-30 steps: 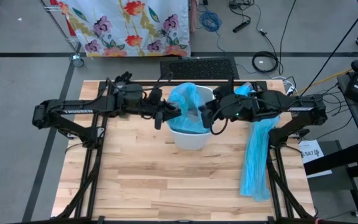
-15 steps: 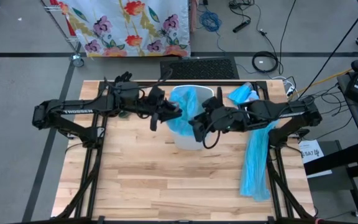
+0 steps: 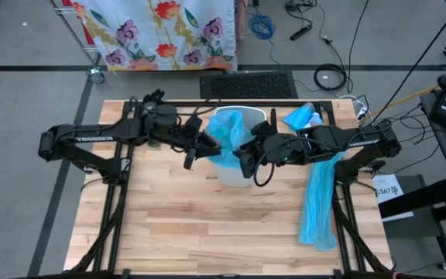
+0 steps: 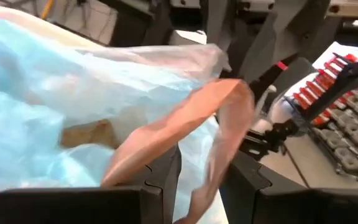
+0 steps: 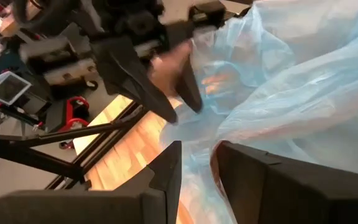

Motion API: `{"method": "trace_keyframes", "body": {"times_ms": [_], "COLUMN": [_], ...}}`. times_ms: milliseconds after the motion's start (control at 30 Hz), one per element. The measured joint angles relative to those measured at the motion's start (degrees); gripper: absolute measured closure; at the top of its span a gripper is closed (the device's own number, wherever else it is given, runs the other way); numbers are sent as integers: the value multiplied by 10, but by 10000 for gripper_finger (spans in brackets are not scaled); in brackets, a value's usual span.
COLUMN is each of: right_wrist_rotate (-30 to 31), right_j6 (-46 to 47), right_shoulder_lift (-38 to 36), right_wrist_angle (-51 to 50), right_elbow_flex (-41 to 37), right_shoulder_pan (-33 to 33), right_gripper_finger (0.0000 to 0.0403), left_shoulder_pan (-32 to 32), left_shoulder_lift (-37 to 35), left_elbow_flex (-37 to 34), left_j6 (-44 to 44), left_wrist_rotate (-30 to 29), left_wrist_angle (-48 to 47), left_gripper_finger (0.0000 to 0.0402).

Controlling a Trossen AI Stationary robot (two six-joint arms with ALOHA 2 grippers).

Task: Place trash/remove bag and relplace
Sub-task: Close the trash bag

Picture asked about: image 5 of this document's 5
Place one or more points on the red cart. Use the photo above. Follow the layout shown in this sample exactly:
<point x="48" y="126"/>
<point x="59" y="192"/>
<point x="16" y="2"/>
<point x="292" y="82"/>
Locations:
<point x="76" y="105"/>

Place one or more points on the white framed tablet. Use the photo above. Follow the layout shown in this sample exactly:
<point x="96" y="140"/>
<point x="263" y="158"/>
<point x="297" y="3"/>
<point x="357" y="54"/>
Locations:
<point x="8" y="88"/>

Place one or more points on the blue bin liner bag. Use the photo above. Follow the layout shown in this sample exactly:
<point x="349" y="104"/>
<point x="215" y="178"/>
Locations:
<point x="291" y="93"/>

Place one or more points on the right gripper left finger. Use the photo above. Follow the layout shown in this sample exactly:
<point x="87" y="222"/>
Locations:
<point x="135" y="205"/>

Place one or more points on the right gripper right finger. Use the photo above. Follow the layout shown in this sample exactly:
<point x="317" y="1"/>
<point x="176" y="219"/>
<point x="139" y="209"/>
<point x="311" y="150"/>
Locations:
<point x="291" y="193"/>

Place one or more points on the black rig frame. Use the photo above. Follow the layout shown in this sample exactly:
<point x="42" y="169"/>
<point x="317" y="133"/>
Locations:
<point x="26" y="155"/>

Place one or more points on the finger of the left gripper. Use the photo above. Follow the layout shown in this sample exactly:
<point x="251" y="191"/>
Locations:
<point x="126" y="71"/>
<point x="190" y="90"/>

